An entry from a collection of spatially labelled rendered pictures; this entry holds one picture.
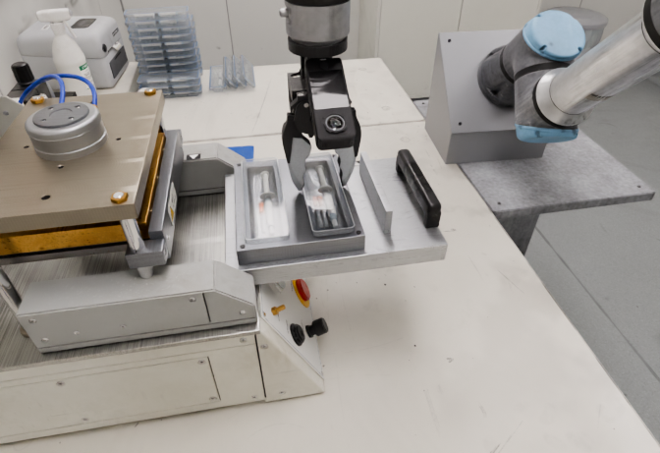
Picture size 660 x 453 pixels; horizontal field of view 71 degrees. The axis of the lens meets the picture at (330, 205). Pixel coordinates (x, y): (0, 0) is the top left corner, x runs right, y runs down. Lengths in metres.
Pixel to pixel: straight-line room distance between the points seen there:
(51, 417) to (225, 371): 0.23
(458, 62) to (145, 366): 0.95
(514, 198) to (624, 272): 1.18
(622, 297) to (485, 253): 1.23
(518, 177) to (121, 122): 0.90
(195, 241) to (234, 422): 0.26
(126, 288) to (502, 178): 0.90
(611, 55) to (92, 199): 0.73
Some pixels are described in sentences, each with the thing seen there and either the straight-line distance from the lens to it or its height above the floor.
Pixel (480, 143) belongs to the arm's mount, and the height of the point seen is 0.80.
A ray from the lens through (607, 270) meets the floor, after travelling 2.23.
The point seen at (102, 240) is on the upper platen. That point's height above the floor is 1.04.
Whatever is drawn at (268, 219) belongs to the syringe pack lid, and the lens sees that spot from 0.61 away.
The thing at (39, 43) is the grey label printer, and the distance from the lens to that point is 1.61.
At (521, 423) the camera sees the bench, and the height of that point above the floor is 0.75.
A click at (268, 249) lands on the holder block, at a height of 0.99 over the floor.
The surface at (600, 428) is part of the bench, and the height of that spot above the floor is 0.75.
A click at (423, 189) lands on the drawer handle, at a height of 1.01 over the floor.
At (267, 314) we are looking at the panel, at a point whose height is 0.91.
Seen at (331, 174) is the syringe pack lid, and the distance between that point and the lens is 0.68.
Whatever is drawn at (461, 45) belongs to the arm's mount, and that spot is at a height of 0.99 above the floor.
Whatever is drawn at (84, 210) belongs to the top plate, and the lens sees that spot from 0.51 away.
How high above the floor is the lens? 1.39
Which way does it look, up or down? 39 degrees down
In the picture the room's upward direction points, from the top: straight up
